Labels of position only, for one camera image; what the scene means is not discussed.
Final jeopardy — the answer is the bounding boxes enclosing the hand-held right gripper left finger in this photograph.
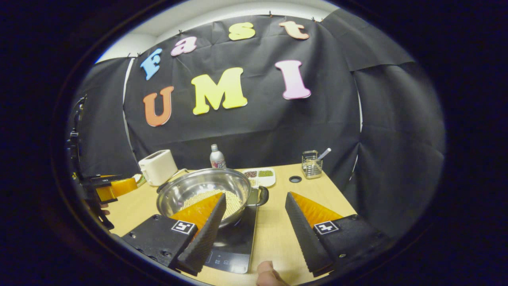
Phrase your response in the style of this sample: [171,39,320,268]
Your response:
[122,193,227,276]

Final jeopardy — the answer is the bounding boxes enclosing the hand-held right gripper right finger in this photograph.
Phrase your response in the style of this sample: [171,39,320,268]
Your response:
[285,192,391,277]

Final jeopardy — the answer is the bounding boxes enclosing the black induction cooktop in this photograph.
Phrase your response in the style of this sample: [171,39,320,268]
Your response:
[204,187,260,274]

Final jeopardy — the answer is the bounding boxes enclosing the stainless steel pot black handles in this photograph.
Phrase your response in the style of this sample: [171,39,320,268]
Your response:
[156,168,269,229]

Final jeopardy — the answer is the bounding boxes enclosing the white toaster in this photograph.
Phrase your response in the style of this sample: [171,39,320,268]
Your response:
[139,149,178,186]

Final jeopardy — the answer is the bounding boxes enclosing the pile of soybeans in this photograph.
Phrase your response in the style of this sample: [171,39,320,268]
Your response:
[181,189,243,220]

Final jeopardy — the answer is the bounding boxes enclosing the black metal stand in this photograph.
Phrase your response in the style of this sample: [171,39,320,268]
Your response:
[65,95,88,177]

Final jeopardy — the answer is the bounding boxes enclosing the white divided dish of beans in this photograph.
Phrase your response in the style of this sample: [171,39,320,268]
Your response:
[242,167,276,188]

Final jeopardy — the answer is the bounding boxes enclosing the printed metal drink bottle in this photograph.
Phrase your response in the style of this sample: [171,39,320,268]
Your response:
[210,144,227,169]

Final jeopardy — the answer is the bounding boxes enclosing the black backdrop cloth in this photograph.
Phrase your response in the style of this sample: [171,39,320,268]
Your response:
[67,9,445,239]

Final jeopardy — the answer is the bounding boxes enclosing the wire mesh basket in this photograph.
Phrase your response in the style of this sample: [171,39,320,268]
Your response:
[302,150,323,179]

